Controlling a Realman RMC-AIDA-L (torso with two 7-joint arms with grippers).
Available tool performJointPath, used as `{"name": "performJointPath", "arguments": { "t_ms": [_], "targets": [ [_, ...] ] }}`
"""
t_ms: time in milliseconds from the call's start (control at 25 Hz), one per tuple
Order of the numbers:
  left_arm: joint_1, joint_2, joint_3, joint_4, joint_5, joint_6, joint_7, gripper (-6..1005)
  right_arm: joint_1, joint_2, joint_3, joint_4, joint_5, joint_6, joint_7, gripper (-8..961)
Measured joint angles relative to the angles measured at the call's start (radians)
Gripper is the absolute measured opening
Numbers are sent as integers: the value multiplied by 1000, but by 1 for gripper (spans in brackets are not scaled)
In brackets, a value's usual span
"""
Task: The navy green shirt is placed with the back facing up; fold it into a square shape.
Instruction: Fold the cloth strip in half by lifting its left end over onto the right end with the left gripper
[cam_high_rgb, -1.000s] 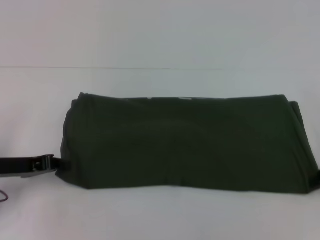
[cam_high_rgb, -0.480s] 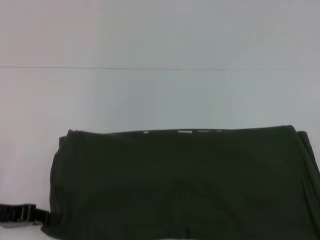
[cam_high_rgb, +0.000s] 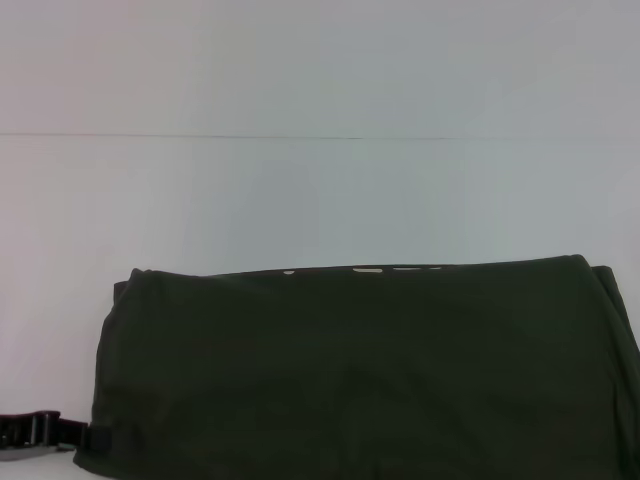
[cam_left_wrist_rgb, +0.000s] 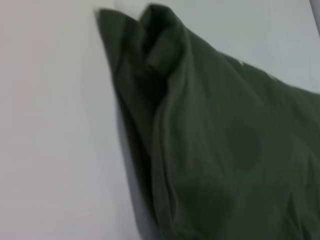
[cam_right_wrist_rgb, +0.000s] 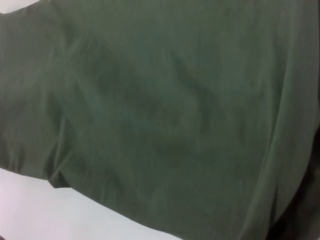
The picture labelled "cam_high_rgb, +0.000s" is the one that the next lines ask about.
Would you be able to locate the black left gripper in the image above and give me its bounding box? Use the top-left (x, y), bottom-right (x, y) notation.
top-left (0, 409), bottom-right (114, 461)

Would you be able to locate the dark green shirt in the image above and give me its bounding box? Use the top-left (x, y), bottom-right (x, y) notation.
top-left (72, 253), bottom-right (640, 480)

